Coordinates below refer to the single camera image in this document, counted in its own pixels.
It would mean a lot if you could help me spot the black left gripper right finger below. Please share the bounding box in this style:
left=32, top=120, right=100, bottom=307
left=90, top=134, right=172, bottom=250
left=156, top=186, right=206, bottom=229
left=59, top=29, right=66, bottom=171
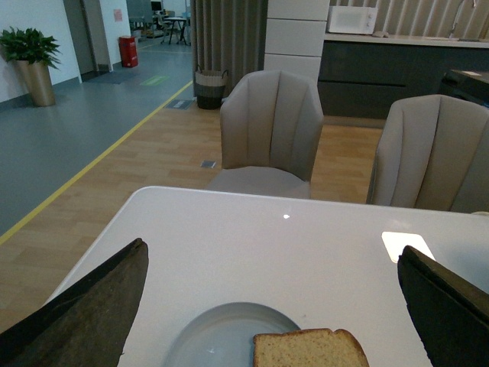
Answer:
left=397, top=245, right=488, bottom=366

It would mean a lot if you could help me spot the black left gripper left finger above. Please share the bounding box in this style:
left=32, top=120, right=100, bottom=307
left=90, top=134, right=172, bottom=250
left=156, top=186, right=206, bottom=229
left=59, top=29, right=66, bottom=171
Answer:
left=1, top=239, right=148, bottom=366

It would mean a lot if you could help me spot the slice of brown bread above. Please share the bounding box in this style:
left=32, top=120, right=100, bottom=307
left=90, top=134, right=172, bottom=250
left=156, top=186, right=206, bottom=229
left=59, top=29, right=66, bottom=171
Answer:
left=253, top=328, right=369, bottom=366

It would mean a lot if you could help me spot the light blue round plate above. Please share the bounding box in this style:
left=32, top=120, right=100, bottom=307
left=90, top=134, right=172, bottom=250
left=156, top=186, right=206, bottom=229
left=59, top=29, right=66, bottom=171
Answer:
left=164, top=302, right=299, bottom=366

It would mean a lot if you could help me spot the gold conical plant pot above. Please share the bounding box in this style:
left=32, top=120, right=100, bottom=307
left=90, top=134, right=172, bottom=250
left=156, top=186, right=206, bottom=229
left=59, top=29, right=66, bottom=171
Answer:
left=15, top=60, right=56, bottom=107

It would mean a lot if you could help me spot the dark grey kitchen counter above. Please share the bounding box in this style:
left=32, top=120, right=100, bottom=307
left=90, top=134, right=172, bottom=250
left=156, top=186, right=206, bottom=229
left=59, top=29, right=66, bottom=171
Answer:
left=318, top=37, right=488, bottom=119

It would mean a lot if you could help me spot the beige chair on left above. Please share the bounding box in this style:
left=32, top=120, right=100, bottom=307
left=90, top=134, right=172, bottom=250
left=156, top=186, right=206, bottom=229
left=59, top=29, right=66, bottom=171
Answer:
left=207, top=70, right=324, bottom=199

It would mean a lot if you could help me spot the red box on floor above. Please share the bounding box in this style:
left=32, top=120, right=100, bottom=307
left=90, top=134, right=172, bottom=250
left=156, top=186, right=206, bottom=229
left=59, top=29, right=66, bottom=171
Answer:
left=118, top=36, right=138, bottom=68

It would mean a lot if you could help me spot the green potted plant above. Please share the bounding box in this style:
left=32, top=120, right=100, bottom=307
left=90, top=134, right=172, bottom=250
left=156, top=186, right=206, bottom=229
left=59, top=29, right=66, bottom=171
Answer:
left=1, top=27, right=60, bottom=69

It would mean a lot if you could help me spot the white microwave oven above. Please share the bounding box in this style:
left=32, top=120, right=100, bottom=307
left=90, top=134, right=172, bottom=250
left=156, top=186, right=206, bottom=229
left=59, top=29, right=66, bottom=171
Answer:
left=327, top=5, right=378, bottom=35

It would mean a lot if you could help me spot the distant black table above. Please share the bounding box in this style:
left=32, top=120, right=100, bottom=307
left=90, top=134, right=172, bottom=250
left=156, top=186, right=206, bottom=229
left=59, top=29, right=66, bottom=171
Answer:
left=163, top=17, right=190, bottom=46

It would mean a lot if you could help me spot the grey pleated curtain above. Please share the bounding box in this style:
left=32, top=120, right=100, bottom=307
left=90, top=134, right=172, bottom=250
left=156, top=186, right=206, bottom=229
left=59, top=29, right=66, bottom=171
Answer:
left=189, top=0, right=268, bottom=96

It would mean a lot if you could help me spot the white pillar cabinet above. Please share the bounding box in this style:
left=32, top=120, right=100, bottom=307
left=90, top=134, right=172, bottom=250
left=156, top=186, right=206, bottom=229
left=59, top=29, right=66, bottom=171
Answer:
left=264, top=0, right=329, bottom=82

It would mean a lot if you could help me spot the woven basket with handles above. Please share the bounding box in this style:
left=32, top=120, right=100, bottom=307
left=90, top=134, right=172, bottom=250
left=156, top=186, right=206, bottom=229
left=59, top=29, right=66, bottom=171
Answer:
left=195, top=65, right=228, bottom=109

